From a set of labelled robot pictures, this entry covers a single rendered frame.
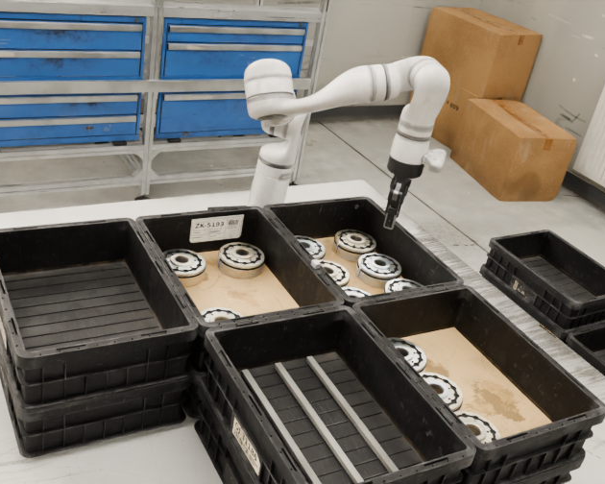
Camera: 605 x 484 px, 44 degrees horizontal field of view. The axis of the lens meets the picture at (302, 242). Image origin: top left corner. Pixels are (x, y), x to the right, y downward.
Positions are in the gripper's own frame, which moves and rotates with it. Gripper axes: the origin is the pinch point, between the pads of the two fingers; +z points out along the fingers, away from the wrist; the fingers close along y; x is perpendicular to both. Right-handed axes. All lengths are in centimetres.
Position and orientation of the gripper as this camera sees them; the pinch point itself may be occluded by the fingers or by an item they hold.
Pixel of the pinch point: (392, 216)
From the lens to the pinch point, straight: 162.6
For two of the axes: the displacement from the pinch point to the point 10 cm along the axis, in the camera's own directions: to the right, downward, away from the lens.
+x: 9.4, 2.9, -1.8
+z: -1.7, 8.6, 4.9
